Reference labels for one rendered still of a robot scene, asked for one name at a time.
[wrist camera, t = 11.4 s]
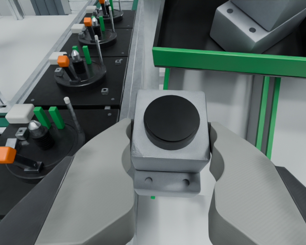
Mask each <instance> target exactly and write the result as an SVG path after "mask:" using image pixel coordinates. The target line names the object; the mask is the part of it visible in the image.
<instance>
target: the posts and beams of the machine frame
mask: <svg viewBox="0 0 306 245"><path fill-rule="evenodd" d="M5 1H6V3H7V5H8V7H9V9H10V11H11V13H12V15H13V18H14V20H23V19H24V18H25V15H24V13H23V11H22V9H21V7H20V4H19V2H18V0H5Z"/></svg>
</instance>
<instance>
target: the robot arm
mask: <svg viewBox="0 0 306 245"><path fill-rule="evenodd" d="M133 124H134V119H129V118H125V119H123V120H121V121H119V122H118V123H116V124H114V125H113V126H111V127H109V128H108V129H106V130H104V131H103V132H101V133H99V134H98V135H97V136H95V137H94V138H92V139H91V140H90V141H89V142H87V143H86V144H85V145H84V146H83V147H82V148H80V149H79V150H78V151H77V152H76V153H75V154H74V155H73V156H70V157H65V158H63V159H62V160H61V161H60V162H59V163H58V164H57V165H56V166H55V167H54V168H53V169H52V170H51V171H50V172H49V173H48V174H47V175H46V176H45V177H44V178H43V179H42V180H41V181H40V182H39V183H38V184H37V185H36V186H35V187H34V188H33V189H32V190H31V191H29V192H28V193H27V194H26V195H25V196H24V197H23V198H22V199H21V200H20V201H19V202H18V203H17V204H16V205H15V206H14V207H13V208H12V209H11V210H10V211H9V212H8V213H7V214H6V216H5V217H4V218H3V219H2V220H1V221H0V245H126V244H127V243H128V242H130V241H131V240H132V238H133V237H134V234H135V207H134V186H133V180H132V178H131V177H130V176H129V175H128V174H127V172H128V171H129V169H130V168H131V152H130V146H131V138H132V129H133ZM208 131H209V143H210V153H211V155H212V157H211V162H210V167H209V171H210V173H211V174H212V175H213V177H214V178H215V180H216V183H215V186H214V190H213V194H212V199H211V203H210V207H209V212H208V236H209V239H210V241H211V243H212V245H306V187H305V186H304V185H303V184H302V183H301V182H300V181H299V180H298V179H297V178H296V177H295V176H294V175H293V174H292V173H290V172H289V171H288V170H287V169H286V168H285V167H281V166H275V165H274V164H273V162H272V161H270V160H269V159H268V158H267V157H266V156H265V155H264V154H263V153H262V152H261V151H260V150H258V149H257V148H256V147H255V146H253V145H252V144H251V143H249V142H248V141H247V140H245V139H243V138H242V137H240V136H239V135H237V134H236V133H234V132H233V131H231V130H229V129H228V128H226V127H225V126H223V125H222V124H220V123H218V122H208Z"/></svg>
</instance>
